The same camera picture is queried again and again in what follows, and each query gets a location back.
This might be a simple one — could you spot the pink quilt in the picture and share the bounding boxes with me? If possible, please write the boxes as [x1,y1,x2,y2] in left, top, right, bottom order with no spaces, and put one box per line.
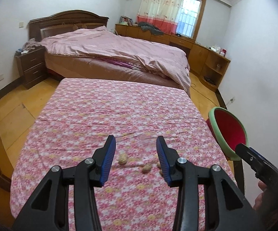
[41,26,190,82]

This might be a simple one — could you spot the peanut shell left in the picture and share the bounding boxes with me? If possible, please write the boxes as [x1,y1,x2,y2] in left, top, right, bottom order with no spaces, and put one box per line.
[118,153,129,165]

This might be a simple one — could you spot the grey clothes on desk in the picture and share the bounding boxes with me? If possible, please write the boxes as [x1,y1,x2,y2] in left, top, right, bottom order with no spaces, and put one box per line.
[138,21,164,35]

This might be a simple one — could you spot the person's right hand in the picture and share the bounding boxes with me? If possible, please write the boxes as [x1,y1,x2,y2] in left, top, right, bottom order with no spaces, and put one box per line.
[253,181,267,211]

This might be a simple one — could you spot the dark wooden nightstand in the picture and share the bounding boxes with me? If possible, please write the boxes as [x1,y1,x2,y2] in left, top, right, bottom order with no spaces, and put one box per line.
[14,47,48,89]

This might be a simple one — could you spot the floral window curtain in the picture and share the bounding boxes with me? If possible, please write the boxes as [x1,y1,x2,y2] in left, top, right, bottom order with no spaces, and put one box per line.
[137,0,183,34]

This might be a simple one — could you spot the peanut shell right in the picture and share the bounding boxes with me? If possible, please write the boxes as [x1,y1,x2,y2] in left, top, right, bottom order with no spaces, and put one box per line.
[157,162,163,176]

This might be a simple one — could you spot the red bin with green rim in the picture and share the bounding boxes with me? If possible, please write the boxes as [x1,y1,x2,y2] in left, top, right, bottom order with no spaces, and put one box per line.
[206,107,248,161]

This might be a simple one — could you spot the long wooden desk cabinet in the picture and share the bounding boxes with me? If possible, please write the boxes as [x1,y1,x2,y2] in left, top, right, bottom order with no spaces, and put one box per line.
[115,24,230,92]

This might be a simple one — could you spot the floral pink bed sheet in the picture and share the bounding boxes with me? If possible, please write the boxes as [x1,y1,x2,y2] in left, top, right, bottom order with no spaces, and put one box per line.
[10,79,232,230]

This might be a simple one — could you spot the peanut shell middle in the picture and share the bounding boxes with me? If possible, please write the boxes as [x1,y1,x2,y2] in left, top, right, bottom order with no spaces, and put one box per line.
[142,164,153,174]

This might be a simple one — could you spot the brown mattress bed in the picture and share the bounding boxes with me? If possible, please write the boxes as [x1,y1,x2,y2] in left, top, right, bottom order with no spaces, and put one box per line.
[44,52,190,93]

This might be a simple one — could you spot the peanut shell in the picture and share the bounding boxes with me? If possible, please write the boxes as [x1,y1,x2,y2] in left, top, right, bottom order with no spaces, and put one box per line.
[142,164,153,174]
[118,153,129,165]
[157,162,163,176]

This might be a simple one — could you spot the dark wooden headboard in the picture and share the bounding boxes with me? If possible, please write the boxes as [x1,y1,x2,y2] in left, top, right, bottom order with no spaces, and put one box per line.
[28,10,109,41]

